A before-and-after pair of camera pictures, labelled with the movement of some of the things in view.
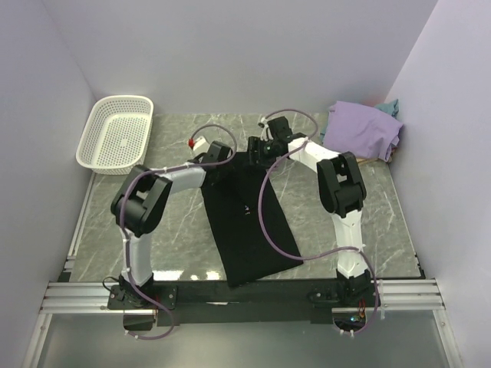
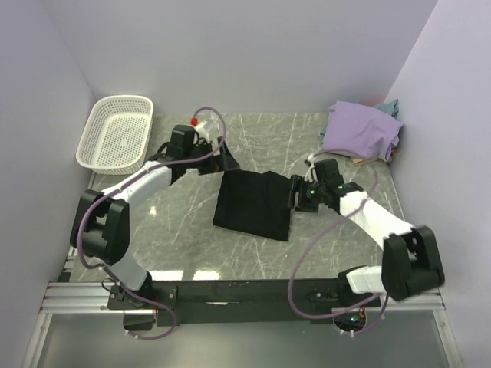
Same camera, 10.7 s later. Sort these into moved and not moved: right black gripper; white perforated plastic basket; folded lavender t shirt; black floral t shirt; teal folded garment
Moved: black floral t shirt; right black gripper
Not moved: folded lavender t shirt; white perforated plastic basket; teal folded garment
